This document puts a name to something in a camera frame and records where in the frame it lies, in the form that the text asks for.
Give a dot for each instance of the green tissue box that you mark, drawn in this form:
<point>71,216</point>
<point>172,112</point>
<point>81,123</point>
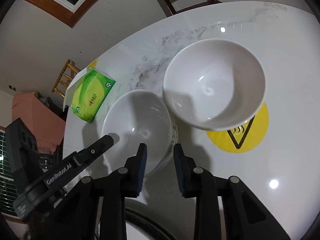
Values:
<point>85,95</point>

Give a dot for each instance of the pink cloth covered furniture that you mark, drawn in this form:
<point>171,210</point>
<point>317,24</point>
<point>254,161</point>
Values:
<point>45,125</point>

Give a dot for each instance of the black plate under floral plate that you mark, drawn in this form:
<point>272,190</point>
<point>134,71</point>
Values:
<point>146,226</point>

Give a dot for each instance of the white Rabbit bowl orange base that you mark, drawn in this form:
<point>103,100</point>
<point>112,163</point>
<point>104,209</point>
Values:
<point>214,84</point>

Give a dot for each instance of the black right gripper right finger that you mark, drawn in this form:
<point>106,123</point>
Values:
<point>185,172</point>

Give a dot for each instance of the white bowl blue cartoon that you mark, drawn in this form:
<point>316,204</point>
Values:
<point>140,117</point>

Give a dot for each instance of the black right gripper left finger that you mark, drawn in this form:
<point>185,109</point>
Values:
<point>134,176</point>

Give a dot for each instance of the yellow hot warning sticker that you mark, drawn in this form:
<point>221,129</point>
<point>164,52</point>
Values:
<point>245,137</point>

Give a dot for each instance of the light wooden stool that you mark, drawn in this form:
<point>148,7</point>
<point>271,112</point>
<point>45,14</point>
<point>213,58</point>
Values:
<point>65,77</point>

